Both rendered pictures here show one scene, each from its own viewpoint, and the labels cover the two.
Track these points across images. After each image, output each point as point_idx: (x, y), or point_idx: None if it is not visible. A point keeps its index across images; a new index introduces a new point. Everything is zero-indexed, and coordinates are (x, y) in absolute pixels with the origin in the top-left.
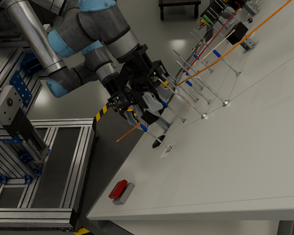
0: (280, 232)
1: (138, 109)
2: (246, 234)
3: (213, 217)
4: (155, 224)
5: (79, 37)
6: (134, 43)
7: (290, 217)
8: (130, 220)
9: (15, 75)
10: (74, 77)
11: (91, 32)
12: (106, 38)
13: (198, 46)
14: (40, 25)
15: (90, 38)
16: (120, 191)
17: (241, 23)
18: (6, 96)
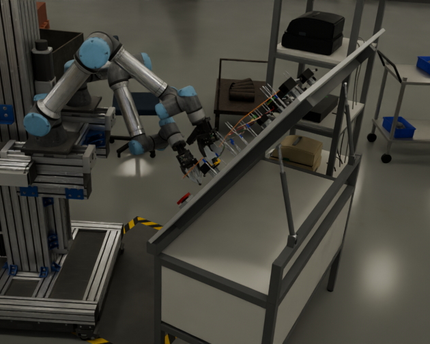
0: (293, 265)
1: (196, 168)
2: (268, 265)
3: (233, 163)
4: (199, 256)
5: (175, 108)
6: (203, 115)
7: (250, 147)
8: (179, 253)
9: (82, 144)
10: (151, 141)
11: (182, 106)
12: (189, 110)
13: (243, 131)
14: (134, 103)
15: (180, 109)
16: (185, 196)
17: (265, 114)
18: (92, 151)
